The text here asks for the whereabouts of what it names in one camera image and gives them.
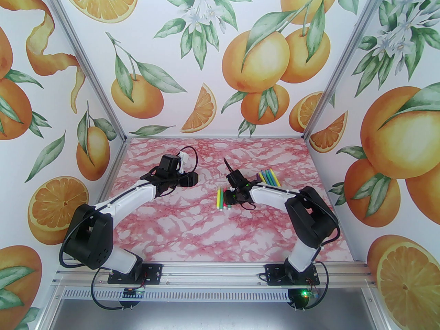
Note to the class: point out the thin aluminium side rail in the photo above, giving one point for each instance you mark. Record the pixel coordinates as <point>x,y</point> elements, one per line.
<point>116,160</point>

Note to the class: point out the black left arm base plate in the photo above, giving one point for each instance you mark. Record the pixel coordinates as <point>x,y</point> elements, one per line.
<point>154,273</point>

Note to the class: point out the black controller with LED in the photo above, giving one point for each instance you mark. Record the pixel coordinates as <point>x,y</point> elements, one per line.
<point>299,299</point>

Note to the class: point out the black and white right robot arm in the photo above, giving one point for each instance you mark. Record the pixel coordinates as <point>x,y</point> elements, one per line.
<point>309,215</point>

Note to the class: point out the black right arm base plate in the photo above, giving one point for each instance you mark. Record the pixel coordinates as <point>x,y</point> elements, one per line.
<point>273,277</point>

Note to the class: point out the light blue felt-tip pen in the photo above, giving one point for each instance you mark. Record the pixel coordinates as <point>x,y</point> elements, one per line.
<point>272,178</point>

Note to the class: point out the grey metal shelf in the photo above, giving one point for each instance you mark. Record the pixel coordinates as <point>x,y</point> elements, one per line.
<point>220,316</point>

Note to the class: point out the small green circuit board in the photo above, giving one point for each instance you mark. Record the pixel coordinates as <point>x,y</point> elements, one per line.
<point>134,292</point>

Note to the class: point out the aluminium mounting rail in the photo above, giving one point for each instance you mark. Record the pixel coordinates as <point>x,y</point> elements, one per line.
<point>213,273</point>

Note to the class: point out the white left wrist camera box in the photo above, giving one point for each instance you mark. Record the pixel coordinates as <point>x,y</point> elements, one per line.
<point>183,158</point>

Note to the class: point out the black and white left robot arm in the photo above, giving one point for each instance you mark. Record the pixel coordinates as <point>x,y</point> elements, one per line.
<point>89,239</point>

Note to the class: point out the aluminium frame post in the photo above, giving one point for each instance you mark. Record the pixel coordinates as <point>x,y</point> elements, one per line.
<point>343,64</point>
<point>88,64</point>

